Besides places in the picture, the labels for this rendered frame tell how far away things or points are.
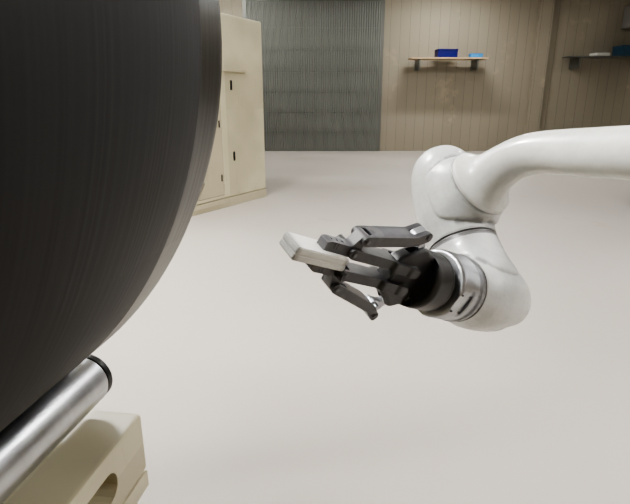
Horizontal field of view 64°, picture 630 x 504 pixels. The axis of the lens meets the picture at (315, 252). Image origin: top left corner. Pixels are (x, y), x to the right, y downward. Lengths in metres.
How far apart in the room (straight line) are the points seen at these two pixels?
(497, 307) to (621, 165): 0.23
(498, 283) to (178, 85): 0.52
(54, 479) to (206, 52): 0.32
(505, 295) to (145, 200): 0.54
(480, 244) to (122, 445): 0.50
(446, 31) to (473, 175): 11.90
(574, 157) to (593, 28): 13.14
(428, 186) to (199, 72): 0.51
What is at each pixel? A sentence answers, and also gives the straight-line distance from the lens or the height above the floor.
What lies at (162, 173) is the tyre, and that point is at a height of 1.10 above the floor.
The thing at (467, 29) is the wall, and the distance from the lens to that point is 12.73.
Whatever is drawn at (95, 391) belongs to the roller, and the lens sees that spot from 0.47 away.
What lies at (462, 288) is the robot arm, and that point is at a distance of 0.63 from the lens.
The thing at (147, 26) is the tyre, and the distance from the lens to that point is 0.25.
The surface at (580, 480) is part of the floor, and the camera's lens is 1.91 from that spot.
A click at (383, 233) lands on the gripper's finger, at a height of 1.00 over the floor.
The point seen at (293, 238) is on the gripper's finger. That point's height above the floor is 1.01.
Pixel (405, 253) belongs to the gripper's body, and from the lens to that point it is 0.58.
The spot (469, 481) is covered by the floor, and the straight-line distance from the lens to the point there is 1.78.
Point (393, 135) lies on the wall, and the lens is 12.33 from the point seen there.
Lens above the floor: 1.13
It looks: 17 degrees down
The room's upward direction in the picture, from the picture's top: straight up
